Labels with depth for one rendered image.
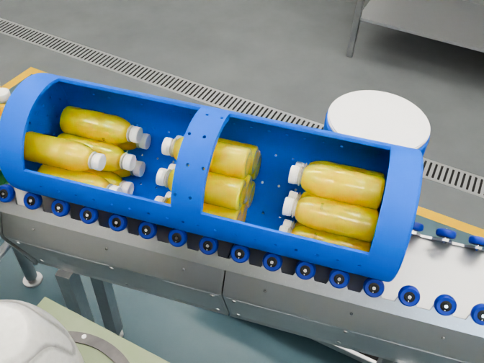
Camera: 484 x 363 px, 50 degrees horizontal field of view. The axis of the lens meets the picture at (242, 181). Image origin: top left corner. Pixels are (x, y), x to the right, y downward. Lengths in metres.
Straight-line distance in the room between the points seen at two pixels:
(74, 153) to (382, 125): 0.79
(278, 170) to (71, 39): 2.85
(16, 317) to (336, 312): 0.74
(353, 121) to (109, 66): 2.39
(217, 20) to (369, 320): 3.16
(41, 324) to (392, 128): 1.04
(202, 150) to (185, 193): 0.09
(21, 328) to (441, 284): 0.90
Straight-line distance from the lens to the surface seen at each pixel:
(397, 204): 1.00
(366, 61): 3.75
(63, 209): 1.31
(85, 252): 1.36
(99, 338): 0.97
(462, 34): 3.68
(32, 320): 0.71
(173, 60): 3.61
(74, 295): 1.68
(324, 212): 1.06
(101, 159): 1.21
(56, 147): 1.23
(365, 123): 1.45
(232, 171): 1.09
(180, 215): 1.08
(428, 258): 1.31
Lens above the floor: 1.90
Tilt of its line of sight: 45 degrees down
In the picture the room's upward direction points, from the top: 3 degrees clockwise
